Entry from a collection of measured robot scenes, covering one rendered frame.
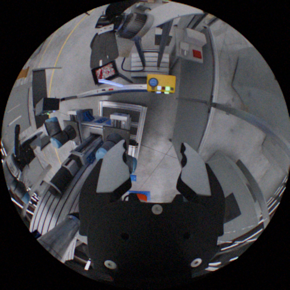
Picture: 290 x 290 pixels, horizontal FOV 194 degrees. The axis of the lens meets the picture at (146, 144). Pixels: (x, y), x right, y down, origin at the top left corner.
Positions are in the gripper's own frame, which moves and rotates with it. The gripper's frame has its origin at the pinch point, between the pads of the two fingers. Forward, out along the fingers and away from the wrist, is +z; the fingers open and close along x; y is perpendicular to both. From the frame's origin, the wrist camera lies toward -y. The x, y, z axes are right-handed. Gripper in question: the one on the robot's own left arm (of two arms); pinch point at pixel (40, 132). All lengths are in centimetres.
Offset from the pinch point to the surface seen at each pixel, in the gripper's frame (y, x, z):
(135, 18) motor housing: -56, 41, 26
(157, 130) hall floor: 60, 60, 144
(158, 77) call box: -16, 53, 36
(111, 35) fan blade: -42, 29, 24
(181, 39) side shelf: -63, 73, 57
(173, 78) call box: -16, 61, 36
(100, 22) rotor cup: -54, 24, 19
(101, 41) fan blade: -40, 24, 25
